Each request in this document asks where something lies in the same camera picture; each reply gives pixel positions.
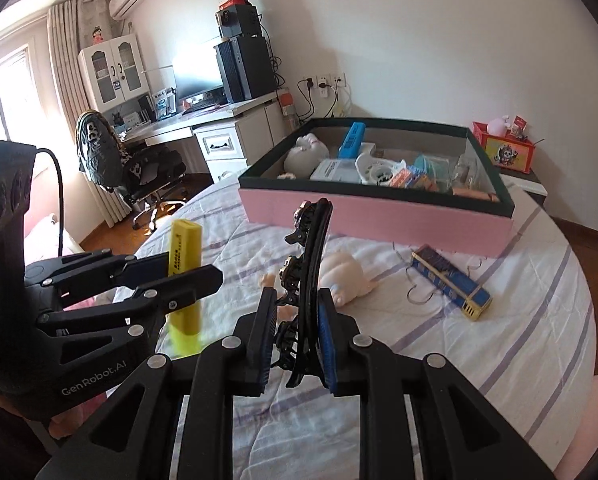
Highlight yellow highlighter marker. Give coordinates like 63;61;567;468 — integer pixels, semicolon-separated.
168;219;203;356

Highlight blue gold lipstick box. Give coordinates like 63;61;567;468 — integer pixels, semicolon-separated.
411;245;492;321

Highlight black hair clip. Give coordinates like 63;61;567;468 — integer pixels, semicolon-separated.
273;198;333;388

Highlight pink pig doll figurine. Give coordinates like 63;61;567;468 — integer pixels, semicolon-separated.
259;252;378;322

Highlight small pink white block toy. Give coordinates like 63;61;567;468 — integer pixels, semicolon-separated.
277;172;297;180

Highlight white rabbit figurine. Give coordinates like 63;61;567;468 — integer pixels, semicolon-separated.
283;133;329;179

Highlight clear tissue pack box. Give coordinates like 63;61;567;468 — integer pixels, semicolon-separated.
310;158;362;184

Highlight rose gold metal cylinder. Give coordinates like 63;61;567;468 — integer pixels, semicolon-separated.
451;188;500;203

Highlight blue highlighter marker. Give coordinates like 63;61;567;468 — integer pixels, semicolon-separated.
338;122;366;159

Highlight teal brush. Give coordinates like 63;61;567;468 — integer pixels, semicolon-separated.
414;154;451;193

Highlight clear glass perfume bottle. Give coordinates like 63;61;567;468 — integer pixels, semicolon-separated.
450;154;480;190

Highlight striped white quilt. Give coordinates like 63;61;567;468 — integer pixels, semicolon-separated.
108;173;598;480

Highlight black office chair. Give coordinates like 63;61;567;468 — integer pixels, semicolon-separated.
76;110;186;231

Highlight pink bedding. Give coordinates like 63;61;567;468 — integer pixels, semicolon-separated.
555;375;598;479

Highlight white desk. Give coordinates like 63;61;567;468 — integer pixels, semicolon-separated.
122;92;286;182

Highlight white glass door cabinet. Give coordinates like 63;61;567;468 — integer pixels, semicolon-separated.
78;34;150;113

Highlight black computer monitor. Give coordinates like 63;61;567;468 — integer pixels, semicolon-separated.
173;60;226;110

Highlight doll on cabinet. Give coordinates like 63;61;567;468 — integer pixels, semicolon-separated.
92;26;105;44

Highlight orange cap bottle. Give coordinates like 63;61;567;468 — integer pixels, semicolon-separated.
277;87;299;133

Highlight pink and green box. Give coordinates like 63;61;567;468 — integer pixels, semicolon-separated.
238;117;515;257

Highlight black computer tower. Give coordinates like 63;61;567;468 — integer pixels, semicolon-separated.
214;36;276;103

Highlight black white tv cabinet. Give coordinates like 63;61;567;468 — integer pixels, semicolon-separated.
498;168;548;207

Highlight red storage box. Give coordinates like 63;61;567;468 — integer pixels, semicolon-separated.
472;122;535;174

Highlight black speaker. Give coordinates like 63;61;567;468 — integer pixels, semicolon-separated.
215;3;261;39

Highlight pink plush toy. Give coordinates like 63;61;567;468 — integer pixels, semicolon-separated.
486;115;510;138

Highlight wall power sockets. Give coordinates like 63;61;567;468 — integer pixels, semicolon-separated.
305;73;348;99

